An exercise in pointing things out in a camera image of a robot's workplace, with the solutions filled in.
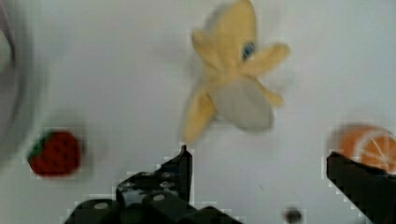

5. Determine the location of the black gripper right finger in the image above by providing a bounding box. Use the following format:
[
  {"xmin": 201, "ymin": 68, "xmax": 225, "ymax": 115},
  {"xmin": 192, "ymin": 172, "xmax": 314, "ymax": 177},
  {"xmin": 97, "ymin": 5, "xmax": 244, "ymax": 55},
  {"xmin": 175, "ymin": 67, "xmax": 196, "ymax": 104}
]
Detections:
[{"xmin": 326, "ymin": 152, "xmax": 396, "ymax": 224}]

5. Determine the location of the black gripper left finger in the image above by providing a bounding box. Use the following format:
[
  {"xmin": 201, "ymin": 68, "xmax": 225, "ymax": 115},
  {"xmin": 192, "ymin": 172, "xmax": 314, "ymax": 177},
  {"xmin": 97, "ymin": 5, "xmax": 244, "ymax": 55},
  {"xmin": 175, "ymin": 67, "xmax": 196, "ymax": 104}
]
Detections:
[{"xmin": 64, "ymin": 146, "xmax": 242, "ymax": 224}]

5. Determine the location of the yellow plush banana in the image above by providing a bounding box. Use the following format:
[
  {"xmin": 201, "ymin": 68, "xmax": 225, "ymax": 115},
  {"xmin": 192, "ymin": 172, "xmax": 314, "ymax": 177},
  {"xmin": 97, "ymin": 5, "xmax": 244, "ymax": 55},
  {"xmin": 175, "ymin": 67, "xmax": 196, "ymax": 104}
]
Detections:
[{"xmin": 182, "ymin": 0, "xmax": 290, "ymax": 144}]

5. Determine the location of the orange slice toy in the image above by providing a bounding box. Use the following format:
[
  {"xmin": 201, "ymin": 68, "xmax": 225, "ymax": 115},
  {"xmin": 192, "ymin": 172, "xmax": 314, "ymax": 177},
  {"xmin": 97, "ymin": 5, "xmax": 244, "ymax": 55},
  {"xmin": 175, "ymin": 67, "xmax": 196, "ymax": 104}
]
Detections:
[{"xmin": 338, "ymin": 125, "xmax": 396, "ymax": 175}]

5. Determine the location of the small red strawberry toy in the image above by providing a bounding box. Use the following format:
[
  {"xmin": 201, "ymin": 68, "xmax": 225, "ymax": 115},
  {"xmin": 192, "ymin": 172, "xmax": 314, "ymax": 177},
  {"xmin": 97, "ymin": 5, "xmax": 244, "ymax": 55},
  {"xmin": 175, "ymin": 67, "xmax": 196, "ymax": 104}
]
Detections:
[{"xmin": 27, "ymin": 131, "xmax": 82, "ymax": 177}]

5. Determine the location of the grey round plate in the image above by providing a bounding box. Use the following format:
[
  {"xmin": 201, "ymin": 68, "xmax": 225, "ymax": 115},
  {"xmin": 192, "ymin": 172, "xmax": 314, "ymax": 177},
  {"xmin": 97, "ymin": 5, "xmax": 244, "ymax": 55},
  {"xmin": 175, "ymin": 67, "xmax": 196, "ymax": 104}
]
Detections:
[{"xmin": 1, "ymin": 0, "xmax": 33, "ymax": 164}]

